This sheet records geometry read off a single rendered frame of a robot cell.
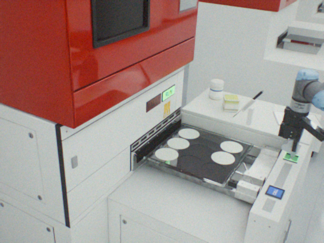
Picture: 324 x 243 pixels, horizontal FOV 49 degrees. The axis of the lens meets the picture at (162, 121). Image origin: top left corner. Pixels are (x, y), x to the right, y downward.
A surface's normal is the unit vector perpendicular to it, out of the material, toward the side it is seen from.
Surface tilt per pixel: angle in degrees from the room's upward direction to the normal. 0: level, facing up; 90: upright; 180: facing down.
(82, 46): 90
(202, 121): 90
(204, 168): 0
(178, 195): 0
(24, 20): 90
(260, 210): 0
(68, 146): 90
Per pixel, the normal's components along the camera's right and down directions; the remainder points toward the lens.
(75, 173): 0.87, 0.26
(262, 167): 0.04, -0.89
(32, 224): -0.50, 0.38
